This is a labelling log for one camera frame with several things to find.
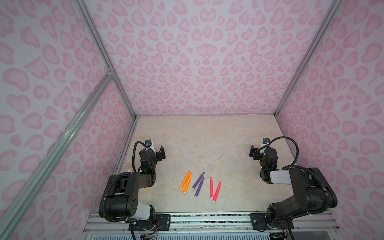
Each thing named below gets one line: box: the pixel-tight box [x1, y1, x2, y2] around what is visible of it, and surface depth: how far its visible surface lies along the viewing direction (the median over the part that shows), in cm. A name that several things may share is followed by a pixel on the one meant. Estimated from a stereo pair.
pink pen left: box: [210, 176, 214, 199], surface depth 85 cm
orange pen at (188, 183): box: [184, 172, 193, 194], surface depth 87 cm
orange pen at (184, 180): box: [179, 170, 191, 190], surface depth 89 cm
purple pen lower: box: [194, 177, 205, 198], surface depth 86 cm
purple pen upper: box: [191, 171, 205, 190], surface depth 88 cm
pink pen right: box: [213, 181, 222, 203], surface depth 83 cm
